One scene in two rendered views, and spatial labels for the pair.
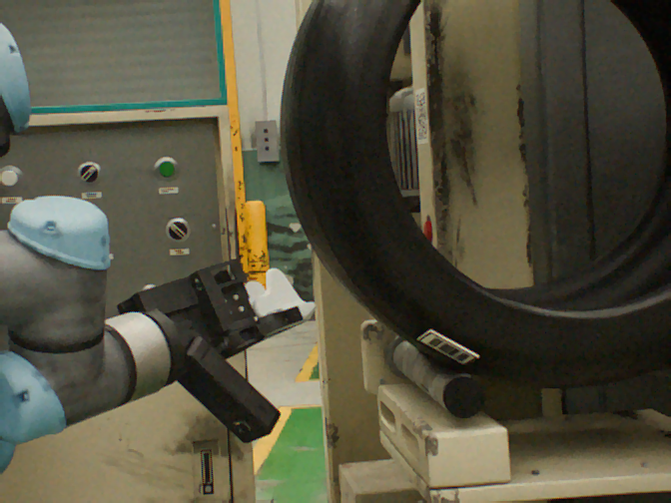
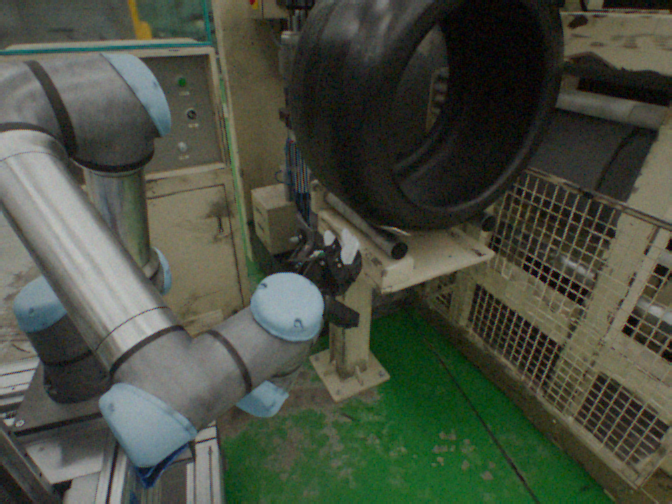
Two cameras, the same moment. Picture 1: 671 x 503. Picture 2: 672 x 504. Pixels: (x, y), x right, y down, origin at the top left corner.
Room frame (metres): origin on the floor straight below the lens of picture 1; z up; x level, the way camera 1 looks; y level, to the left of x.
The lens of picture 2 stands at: (0.76, 0.28, 1.39)
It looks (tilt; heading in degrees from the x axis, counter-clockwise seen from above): 33 degrees down; 339
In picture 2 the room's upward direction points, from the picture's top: straight up
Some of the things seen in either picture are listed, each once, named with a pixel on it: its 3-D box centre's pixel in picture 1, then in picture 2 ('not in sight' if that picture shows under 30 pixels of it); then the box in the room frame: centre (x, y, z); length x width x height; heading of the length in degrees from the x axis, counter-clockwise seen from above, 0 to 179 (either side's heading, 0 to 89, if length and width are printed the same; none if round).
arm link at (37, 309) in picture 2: not in sight; (62, 311); (1.48, 0.56, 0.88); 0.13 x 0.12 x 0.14; 117
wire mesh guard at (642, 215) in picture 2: not in sight; (532, 291); (1.42, -0.60, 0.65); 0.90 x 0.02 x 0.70; 6
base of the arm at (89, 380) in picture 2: not in sight; (79, 356); (1.48, 0.57, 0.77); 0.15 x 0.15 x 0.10
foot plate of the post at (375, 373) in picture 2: not in sight; (348, 365); (1.86, -0.20, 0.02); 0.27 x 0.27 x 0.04; 6
